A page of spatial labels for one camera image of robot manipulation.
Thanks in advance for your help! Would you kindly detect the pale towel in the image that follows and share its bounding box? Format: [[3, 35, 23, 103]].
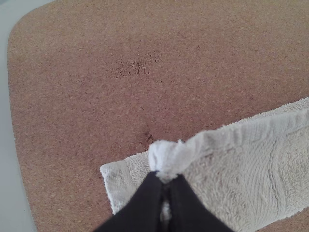
[[99, 96, 309, 232]]

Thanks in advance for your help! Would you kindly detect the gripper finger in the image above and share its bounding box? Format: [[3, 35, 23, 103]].
[[168, 174, 235, 232], [93, 171, 163, 232]]

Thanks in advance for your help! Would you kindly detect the cork mat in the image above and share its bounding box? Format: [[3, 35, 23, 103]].
[[7, 0, 309, 232]]

